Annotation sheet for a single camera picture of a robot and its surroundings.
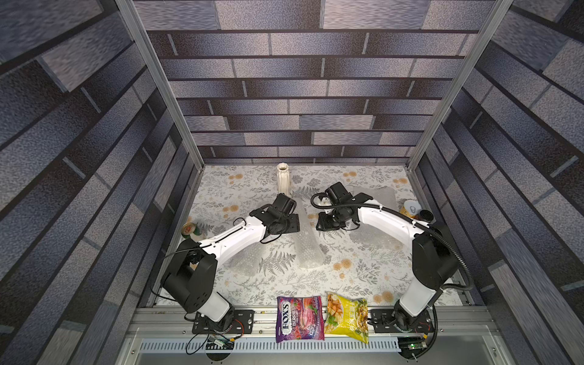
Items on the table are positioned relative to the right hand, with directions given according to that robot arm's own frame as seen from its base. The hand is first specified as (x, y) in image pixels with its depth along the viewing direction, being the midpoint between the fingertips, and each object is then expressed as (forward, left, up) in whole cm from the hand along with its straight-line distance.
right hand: (317, 225), depth 88 cm
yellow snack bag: (-30, -8, -4) cm, 32 cm away
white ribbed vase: (+20, +15, +5) cm, 26 cm away
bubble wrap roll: (-9, +3, 0) cm, 10 cm away
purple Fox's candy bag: (-31, +7, -6) cm, 32 cm away
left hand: (0, +8, +2) cm, 9 cm away
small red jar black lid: (+9, -48, -6) cm, 49 cm away
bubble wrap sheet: (+21, -34, -8) cm, 41 cm away
